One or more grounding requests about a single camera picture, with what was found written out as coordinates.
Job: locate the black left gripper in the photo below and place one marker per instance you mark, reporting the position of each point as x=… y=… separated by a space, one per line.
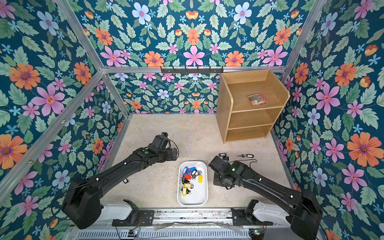
x=170 y=157

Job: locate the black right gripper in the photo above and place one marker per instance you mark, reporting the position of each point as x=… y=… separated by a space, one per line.
x=214 y=163

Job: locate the black tag key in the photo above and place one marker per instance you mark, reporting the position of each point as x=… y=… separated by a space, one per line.
x=224 y=157
x=249 y=156

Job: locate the white storage tray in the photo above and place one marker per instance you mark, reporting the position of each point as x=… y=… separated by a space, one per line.
x=200 y=199

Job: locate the pile of colourful key tags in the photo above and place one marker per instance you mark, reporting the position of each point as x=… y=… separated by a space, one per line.
x=192 y=181

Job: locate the wooden shelf cabinet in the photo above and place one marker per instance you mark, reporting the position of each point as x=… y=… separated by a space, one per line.
x=237 y=119

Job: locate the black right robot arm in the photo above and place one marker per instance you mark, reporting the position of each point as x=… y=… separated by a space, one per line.
x=299 y=210

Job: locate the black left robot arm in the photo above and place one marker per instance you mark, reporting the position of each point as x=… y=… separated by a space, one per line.
x=82 y=203

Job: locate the clear bag of small parts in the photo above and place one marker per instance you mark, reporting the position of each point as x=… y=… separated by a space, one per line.
x=257 y=99

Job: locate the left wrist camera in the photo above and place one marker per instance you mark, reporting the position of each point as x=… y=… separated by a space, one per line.
x=161 y=141

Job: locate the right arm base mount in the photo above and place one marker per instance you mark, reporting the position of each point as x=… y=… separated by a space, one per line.
x=243 y=217

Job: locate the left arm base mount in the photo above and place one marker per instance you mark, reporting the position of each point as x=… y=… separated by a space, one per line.
x=144 y=218

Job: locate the black wall hook rail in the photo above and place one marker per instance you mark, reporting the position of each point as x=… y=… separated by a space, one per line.
x=192 y=70

